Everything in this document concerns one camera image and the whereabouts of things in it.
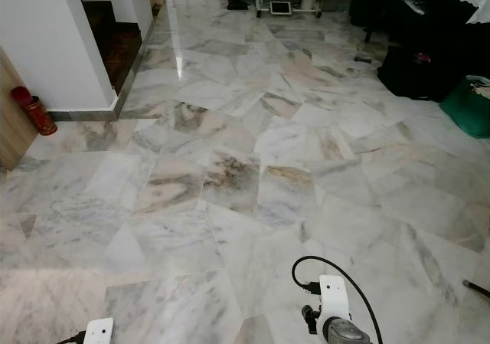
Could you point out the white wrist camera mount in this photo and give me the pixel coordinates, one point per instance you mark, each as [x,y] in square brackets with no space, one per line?
[99,332]
[334,298]

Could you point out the black piano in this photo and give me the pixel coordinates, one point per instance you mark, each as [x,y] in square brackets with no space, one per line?
[429,22]

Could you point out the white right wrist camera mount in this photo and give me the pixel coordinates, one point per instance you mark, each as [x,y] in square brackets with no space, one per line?
[334,298]

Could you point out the dark wooden staircase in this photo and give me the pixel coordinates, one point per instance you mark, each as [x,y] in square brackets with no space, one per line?
[115,49]

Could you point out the white framed tablet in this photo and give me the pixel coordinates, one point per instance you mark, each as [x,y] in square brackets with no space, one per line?
[280,8]

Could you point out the light wooden cabinet panel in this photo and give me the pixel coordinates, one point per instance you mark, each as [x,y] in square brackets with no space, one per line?
[15,122]

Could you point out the black fabric bag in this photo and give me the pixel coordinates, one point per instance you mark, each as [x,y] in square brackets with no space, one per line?
[417,72]

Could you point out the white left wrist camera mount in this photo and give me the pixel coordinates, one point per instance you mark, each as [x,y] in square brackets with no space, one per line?
[99,332]

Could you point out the green plastic bin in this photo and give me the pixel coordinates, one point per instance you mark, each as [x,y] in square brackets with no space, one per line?
[467,110]

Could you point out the red cylindrical tin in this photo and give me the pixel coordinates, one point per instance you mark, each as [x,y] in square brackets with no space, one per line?
[37,113]

